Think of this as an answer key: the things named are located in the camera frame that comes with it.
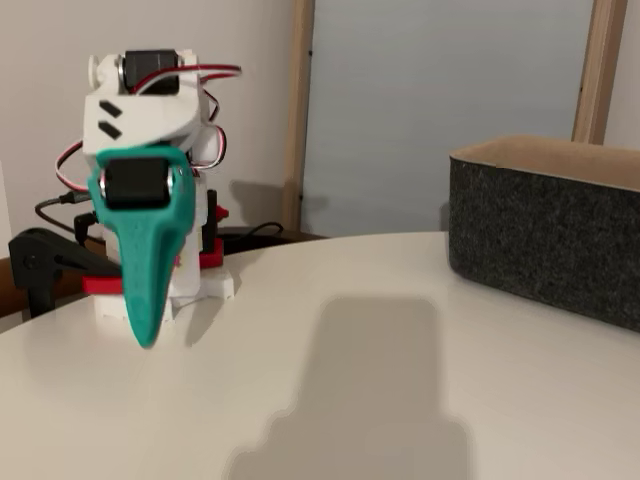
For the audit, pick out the teal gripper black servo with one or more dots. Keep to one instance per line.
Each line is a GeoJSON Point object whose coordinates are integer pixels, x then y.
{"type": "Point", "coordinates": [136, 183]}

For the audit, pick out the dark grey felt basket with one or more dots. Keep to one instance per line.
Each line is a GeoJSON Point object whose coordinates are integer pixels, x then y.
{"type": "Point", "coordinates": [560, 250]}

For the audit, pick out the black clamp red pad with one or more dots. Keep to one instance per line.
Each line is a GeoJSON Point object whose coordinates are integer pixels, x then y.
{"type": "Point", "coordinates": [214, 215]}
{"type": "Point", "coordinates": [40, 255]}

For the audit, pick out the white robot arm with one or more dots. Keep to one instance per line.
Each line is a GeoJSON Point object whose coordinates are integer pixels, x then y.
{"type": "Point", "coordinates": [145, 115]}

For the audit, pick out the light wooden frame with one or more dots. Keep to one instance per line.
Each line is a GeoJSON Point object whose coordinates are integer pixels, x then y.
{"type": "Point", "coordinates": [297, 125]}

